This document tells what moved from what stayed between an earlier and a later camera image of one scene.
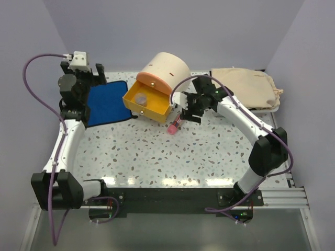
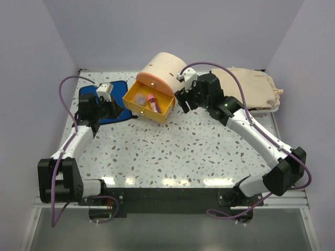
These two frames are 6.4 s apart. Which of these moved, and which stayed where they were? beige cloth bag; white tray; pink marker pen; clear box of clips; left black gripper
Moved: pink marker pen; left black gripper
Stayed: beige cloth bag; clear box of clips; white tray
